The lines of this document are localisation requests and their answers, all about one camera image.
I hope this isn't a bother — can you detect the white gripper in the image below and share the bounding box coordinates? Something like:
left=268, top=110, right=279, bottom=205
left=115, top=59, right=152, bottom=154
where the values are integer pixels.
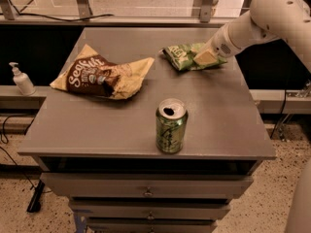
left=193, top=23, right=242, bottom=66

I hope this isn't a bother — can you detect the green jalapeno chip bag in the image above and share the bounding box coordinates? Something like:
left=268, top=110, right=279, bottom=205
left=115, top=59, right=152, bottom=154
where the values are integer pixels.
left=162, top=43, right=226, bottom=71

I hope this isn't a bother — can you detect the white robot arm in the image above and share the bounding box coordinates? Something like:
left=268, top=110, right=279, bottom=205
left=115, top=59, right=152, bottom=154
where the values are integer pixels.
left=194, top=0, right=311, bottom=233

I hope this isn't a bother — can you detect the brown sea salt chip bag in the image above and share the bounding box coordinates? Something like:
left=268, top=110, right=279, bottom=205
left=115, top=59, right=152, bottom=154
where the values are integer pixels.
left=51, top=45, right=155, bottom=100

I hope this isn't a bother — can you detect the green soda can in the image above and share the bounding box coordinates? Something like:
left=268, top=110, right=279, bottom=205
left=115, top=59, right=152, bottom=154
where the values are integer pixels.
left=155, top=98, right=189, bottom=154

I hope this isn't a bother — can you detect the grey drawer cabinet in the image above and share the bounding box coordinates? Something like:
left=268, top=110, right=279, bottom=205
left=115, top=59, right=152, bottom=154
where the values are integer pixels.
left=17, top=27, right=278, bottom=233

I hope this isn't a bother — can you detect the metal window railing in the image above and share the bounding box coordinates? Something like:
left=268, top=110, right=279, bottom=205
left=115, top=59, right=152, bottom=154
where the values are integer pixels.
left=0, top=0, right=250, bottom=26

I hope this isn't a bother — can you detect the white pump dispenser bottle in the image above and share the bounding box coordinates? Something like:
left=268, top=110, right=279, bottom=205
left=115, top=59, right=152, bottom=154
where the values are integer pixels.
left=9, top=62, right=36, bottom=96

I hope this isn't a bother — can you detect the top grey drawer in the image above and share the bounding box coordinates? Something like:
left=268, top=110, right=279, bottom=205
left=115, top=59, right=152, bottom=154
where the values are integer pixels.
left=41, top=173, right=253, bottom=199

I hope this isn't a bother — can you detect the grey drawer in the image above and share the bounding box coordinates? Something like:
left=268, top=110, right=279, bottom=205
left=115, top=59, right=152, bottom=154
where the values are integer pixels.
left=41, top=173, right=253, bottom=199
left=86, top=218, right=216, bottom=233
left=69, top=200, right=229, bottom=220

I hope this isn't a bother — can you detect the middle grey drawer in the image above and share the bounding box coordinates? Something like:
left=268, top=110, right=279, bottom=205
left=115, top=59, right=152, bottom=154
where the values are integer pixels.
left=69, top=200, right=229, bottom=220

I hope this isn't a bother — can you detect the bottom grey drawer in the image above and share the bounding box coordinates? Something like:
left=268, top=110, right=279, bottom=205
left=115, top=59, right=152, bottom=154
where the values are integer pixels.
left=86, top=218, right=216, bottom=233

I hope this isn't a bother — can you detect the black power plug strip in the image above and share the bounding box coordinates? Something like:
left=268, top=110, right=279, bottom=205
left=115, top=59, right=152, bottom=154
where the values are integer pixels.
left=26, top=181, right=45, bottom=213

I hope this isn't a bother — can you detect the black cable on ledge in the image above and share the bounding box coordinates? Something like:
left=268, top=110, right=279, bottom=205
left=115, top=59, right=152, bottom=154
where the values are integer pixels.
left=0, top=0, right=115, bottom=22

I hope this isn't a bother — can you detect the black floor cable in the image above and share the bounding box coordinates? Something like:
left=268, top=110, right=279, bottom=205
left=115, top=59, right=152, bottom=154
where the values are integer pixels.
left=0, top=114, right=42, bottom=191

